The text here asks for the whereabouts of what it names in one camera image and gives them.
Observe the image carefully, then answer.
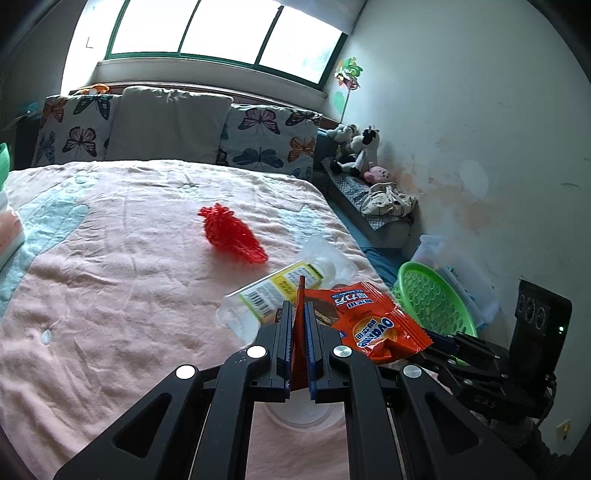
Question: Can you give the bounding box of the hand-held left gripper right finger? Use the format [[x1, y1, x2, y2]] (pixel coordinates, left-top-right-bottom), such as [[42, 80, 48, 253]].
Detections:
[[305, 302, 539, 480]]

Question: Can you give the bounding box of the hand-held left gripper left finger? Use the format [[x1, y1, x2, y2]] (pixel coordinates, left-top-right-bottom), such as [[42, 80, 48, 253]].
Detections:
[[53, 300, 296, 480]]

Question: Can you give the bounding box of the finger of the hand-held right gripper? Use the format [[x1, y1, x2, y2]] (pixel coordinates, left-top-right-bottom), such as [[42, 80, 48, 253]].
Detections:
[[421, 328, 509, 366], [431, 352, 507, 387]]

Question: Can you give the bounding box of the green plastic basket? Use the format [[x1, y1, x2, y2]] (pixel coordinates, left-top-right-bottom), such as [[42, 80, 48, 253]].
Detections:
[[392, 261, 478, 340]]

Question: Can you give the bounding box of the clear plastic bottle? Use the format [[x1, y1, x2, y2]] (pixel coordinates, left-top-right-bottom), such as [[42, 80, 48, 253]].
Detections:
[[216, 234, 356, 344]]

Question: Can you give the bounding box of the orange snack wrapper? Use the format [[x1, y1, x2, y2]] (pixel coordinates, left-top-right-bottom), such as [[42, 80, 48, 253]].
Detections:
[[291, 275, 435, 393]]

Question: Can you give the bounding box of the clear round lidded container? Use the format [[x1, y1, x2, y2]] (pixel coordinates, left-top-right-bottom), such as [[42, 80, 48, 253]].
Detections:
[[265, 399, 347, 432]]

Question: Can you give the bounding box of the clear plastic storage box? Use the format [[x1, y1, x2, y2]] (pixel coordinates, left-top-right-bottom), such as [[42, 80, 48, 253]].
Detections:
[[409, 234, 502, 330]]

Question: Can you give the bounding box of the blue sheet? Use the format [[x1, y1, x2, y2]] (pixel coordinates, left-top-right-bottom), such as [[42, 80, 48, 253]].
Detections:
[[360, 244, 400, 291]]

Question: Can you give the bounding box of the red mesh net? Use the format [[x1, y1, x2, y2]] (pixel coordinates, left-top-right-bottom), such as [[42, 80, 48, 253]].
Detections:
[[198, 203, 269, 265]]

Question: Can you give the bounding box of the crumpled beige cloth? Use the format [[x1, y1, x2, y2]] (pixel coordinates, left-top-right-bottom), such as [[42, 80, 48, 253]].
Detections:
[[360, 182, 417, 217]]

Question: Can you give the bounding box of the patterned bench cushion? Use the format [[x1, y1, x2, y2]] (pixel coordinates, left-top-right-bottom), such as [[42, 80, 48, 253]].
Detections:
[[321, 157, 419, 247]]

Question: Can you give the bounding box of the pink blanket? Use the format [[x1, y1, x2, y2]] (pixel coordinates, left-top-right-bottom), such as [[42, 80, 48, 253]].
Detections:
[[0, 159, 402, 480]]

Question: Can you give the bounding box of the butterfly print pillow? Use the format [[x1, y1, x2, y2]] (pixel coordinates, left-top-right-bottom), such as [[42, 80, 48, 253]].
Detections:
[[216, 104, 323, 183], [31, 93, 122, 168]]

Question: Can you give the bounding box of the cow plush toy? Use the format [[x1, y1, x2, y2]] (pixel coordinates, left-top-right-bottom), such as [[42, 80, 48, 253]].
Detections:
[[333, 126, 382, 176]]

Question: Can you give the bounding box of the grey plush toy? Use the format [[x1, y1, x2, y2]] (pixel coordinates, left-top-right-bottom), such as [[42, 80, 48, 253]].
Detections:
[[328, 124, 358, 160]]

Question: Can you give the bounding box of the grey pillow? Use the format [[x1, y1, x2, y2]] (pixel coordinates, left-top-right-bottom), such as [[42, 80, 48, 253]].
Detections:
[[104, 85, 234, 164]]

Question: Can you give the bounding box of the colourful pinwheel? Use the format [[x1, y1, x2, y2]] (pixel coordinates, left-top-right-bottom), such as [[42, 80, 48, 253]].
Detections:
[[333, 56, 363, 116]]

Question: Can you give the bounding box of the green framed window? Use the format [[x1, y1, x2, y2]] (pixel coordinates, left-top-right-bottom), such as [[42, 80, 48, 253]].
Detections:
[[104, 0, 349, 86]]

